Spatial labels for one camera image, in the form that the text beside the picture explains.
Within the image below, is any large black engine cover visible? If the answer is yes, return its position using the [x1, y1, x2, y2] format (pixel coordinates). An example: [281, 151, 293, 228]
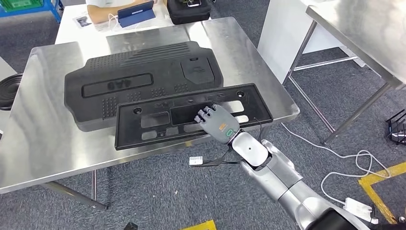
[64, 40, 224, 132]

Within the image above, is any brown cardboard box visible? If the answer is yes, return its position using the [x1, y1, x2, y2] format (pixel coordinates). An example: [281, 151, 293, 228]
[86, 0, 159, 24]

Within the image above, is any white desk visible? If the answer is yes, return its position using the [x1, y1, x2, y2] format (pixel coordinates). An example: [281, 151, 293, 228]
[55, 0, 212, 55]

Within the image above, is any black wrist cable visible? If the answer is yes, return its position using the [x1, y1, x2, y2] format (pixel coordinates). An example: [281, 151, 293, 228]
[253, 117, 264, 143]

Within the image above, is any blue metal shelf rack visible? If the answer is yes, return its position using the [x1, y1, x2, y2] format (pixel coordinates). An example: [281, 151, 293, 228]
[0, 0, 63, 23]

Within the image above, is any white table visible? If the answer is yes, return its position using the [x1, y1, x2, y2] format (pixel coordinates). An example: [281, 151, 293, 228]
[0, 56, 18, 140]

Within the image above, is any yellow floor tape square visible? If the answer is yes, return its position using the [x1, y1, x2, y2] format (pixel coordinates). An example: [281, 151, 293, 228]
[358, 161, 406, 224]
[180, 219, 217, 230]

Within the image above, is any black round ribbed disc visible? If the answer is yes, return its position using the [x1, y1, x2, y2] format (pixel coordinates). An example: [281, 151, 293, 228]
[0, 73, 23, 111]

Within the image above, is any green plastic crate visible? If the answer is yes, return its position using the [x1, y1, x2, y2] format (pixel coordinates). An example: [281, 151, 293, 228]
[0, 0, 44, 12]

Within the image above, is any black router with antennas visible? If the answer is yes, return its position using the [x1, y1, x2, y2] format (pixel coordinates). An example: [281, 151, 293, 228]
[385, 109, 406, 145]

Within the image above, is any white panel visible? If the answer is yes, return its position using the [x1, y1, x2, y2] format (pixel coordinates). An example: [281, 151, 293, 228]
[257, 0, 365, 85]

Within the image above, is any stainless steel workbench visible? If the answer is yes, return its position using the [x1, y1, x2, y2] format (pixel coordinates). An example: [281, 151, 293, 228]
[0, 17, 300, 212]

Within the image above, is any black plastic frame part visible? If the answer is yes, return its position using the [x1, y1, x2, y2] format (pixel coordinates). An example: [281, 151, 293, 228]
[114, 83, 274, 151]

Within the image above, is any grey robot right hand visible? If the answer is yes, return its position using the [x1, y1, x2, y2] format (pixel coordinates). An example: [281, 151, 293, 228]
[194, 104, 241, 145]

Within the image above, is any printed paper sheet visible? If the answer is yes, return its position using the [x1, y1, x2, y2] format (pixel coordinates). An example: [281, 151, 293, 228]
[73, 14, 93, 29]

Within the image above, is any white power cable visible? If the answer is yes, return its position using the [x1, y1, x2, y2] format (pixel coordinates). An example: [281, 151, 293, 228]
[281, 122, 392, 207]

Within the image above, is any white power strip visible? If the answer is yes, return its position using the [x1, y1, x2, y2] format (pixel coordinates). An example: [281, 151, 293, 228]
[344, 197, 379, 224]

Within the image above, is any blue tablet case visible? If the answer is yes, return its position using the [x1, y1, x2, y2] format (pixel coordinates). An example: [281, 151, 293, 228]
[117, 0, 157, 28]

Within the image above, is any black bag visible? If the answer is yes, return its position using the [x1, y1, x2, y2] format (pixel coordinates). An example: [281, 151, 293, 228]
[166, 0, 212, 25]

